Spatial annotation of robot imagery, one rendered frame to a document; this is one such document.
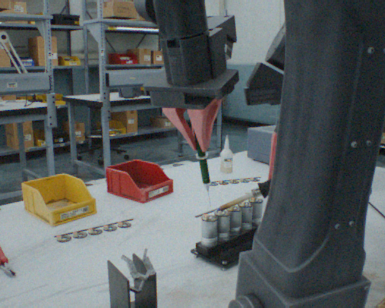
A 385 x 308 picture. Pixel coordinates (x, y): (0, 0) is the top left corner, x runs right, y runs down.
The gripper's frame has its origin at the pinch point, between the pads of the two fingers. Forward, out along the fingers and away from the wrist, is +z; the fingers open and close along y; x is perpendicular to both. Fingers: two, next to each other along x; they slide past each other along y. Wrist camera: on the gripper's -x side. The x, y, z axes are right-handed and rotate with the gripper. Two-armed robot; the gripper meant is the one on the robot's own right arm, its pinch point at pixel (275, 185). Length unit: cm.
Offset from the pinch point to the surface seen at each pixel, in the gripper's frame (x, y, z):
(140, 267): -13.3, 15.8, 12.0
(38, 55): -182, -379, 64
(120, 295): -14.0, 18.7, 14.5
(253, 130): 5, -61, 0
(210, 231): -5.2, 0.6, 10.5
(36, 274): -24.9, 6.5, 25.7
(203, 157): -11.6, 4.3, 0.2
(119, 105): -60, -259, 50
